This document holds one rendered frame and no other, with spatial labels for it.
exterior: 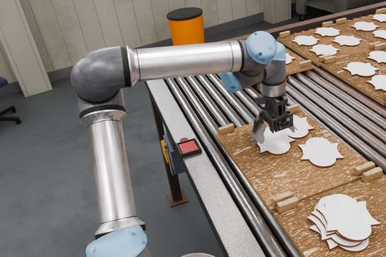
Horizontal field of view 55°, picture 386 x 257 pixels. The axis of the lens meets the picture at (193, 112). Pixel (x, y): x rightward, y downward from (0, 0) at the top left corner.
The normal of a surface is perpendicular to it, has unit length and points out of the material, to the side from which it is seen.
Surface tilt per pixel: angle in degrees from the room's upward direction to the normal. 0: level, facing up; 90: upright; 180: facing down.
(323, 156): 0
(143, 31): 90
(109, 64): 58
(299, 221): 0
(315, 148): 0
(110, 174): 43
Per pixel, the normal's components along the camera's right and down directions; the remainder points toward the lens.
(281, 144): -0.16, -0.81
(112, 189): 0.12, -0.31
